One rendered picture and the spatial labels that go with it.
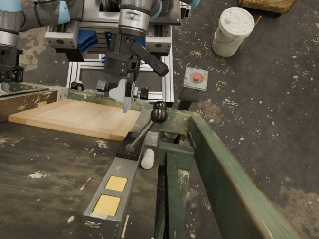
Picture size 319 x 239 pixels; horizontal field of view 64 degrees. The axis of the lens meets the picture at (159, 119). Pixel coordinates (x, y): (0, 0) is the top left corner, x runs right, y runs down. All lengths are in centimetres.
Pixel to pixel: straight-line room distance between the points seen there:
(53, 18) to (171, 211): 79
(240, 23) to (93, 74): 132
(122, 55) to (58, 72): 186
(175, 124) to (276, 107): 146
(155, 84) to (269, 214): 175
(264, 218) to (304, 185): 206
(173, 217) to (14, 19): 77
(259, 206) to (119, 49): 47
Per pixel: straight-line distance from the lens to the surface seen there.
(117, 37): 67
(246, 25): 243
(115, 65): 66
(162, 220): 118
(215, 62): 256
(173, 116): 127
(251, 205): 47
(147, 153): 64
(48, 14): 106
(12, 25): 98
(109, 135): 80
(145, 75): 214
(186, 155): 96
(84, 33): 151
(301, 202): 245
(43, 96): 110
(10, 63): 99
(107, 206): 38
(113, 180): 45
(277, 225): 44
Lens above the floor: 207
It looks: 70 degrees down
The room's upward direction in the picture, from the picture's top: 13 degrees clockwise
